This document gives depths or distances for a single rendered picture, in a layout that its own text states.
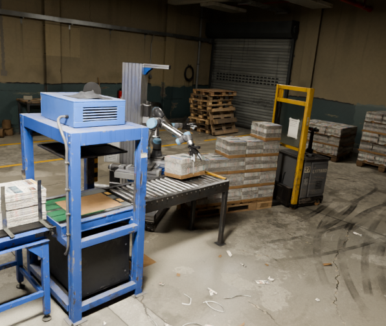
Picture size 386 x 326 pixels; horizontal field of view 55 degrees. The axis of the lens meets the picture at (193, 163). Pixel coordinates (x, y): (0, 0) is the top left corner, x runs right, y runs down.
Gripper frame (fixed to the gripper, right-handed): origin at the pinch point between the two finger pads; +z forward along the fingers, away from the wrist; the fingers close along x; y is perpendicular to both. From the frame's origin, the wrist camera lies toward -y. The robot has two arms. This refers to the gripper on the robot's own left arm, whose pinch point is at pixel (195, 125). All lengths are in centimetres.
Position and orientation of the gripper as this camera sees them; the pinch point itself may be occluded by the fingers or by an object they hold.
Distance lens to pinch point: 527.3
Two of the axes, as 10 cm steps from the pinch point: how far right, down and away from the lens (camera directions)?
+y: -1.1, 9.2, 3.8
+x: 2.4, 4.0, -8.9
